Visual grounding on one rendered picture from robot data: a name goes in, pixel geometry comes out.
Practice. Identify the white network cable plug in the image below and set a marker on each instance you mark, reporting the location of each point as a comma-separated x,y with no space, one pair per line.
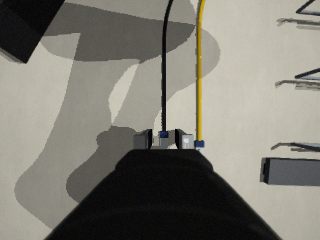
199,145

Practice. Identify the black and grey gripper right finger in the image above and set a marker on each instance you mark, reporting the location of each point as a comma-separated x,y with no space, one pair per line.
183,140

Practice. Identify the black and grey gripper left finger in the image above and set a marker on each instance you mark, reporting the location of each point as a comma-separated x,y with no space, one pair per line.
143,140

